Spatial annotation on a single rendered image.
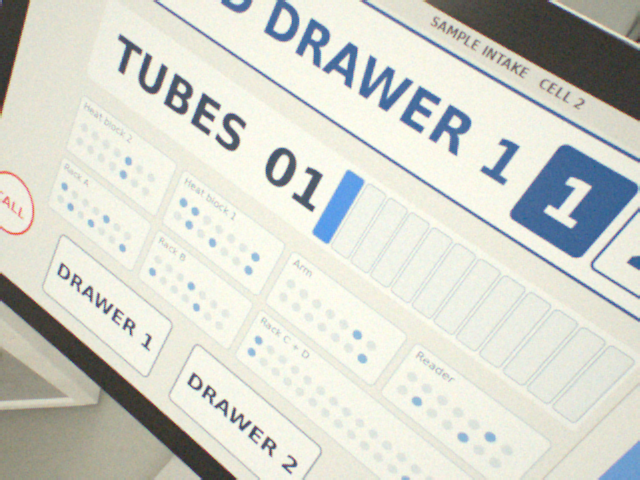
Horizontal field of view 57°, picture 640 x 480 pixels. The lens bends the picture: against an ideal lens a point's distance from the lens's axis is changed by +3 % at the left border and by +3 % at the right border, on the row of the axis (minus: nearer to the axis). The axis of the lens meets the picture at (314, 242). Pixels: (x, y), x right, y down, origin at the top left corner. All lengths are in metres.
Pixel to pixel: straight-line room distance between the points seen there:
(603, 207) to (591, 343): 0.06
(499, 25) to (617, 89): 0.05
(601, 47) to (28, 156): 0.31
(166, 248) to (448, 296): 0.16
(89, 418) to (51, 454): 0.10
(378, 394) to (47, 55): 0.26
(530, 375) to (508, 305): 0.03
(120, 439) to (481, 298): 1.19
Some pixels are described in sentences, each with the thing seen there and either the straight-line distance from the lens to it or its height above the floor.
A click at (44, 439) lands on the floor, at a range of 1.44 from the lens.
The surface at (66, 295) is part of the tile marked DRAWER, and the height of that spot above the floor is 0.99.
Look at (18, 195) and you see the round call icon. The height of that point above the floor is 1.02.
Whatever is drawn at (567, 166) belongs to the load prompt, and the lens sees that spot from 0.25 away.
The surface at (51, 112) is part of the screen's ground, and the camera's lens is 0.38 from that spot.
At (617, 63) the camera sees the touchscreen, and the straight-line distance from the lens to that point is 0.25.
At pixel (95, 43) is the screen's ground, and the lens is 0.35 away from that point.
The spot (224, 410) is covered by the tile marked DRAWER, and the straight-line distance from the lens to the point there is 0.35.
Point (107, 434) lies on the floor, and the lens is 1.40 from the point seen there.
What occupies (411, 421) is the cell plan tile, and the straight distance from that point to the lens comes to 0.30.
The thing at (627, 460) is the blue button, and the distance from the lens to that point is 0.29.
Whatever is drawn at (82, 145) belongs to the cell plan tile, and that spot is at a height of 1.07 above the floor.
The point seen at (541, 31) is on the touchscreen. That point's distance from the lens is 0.25.
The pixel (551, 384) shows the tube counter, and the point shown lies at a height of 1.10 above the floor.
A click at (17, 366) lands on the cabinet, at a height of 0.34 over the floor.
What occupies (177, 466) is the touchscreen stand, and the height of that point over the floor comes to 0.03.
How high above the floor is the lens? 1.34
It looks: 62 degrees down
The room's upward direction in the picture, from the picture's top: 9 degrees clockwise
